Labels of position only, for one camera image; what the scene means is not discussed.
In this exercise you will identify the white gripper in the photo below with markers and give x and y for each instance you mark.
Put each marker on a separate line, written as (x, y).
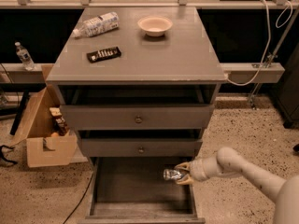
(197, 170)

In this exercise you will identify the open cardboard box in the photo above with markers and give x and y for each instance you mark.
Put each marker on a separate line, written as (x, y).
(44, 147)

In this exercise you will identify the grey open bottom drawer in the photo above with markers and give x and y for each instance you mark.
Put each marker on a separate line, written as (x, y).
(132, 190)

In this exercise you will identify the lying plastic bottle white label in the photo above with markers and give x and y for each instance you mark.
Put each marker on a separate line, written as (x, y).
(98, 25)

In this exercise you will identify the black snack bar wrapper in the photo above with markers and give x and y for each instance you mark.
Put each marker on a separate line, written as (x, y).
(103, 54)

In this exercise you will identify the white bowl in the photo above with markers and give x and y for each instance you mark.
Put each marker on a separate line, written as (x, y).
(155, 26)

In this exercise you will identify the grey drawer cabinet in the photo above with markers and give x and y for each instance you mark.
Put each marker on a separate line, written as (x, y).
(178, 68)

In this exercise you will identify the snack items in box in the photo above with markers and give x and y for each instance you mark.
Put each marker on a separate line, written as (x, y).
(59, 119)

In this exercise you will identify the grey top drawer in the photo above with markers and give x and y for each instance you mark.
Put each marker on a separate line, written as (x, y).
(136, 117)

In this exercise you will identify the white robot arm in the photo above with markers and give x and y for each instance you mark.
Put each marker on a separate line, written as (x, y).
(227, 163)

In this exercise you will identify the dark cabinet at right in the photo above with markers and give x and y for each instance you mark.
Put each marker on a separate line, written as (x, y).
(286, 92)

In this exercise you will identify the grey middle drawer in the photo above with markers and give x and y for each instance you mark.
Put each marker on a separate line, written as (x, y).
(140, 143)

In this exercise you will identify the small standing water bottle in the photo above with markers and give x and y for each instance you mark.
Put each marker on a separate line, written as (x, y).
(24, 56)

